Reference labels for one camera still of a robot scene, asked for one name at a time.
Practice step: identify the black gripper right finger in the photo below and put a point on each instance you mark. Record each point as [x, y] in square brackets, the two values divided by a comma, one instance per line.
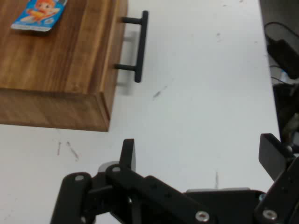
[282, 196]

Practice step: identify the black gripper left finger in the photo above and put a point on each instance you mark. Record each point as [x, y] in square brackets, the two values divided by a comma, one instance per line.
[144, 193]

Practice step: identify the black power adapter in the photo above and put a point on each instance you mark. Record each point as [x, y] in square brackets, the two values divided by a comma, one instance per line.
[286, 57]

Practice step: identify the brown wooden drawer cabinet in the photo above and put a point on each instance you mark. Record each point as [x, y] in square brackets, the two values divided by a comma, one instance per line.
[46, 70]

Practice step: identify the blue cartoon snack packet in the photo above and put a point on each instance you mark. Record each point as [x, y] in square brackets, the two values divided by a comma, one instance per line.
[38, 14]

